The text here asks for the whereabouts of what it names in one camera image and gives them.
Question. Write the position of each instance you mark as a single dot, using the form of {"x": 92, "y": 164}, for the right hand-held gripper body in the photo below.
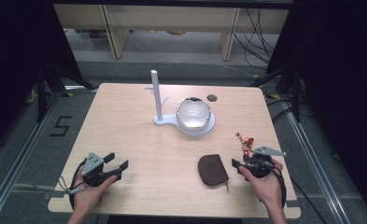
{"x": 259, "y": 166}

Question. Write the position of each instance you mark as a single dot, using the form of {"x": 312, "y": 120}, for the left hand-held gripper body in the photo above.
{"x": 92, "y": 165}

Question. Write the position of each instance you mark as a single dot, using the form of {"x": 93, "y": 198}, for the person's right hand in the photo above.
{"x": 268, "y": 189}

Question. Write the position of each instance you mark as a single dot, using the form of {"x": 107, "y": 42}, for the person's left hand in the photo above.
{"x": 87, "y": 197}

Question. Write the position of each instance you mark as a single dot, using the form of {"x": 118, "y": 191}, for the brown zip pouch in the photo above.
{"x": 212, "y": 171}

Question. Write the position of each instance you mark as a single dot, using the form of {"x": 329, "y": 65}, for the silver shell-shaped dish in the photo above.
{"x": 192, "y": 115}

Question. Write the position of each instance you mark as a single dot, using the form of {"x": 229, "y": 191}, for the dark round table grommet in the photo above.
{"x": 212, "y": 98}

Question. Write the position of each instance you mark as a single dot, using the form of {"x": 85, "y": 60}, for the white stand with pole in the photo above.
{"x": 156, "y": 93}

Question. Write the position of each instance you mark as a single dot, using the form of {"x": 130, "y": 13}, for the black metal stand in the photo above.
{"x": 42, "y": 93}
{"x": 295, "y": 93}

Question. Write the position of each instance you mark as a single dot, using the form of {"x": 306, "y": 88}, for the dark curtain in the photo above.
{"x": 343, "y": 77}
{"x": 13, "y": 62}

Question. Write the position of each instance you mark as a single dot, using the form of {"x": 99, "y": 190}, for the aluminium floor rail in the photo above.
{"x": 19, "y": 158}
{"x": 315, "y": 165}

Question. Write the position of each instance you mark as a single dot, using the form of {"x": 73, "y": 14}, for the white desk frame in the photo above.
{"x": 172, "y": 18}

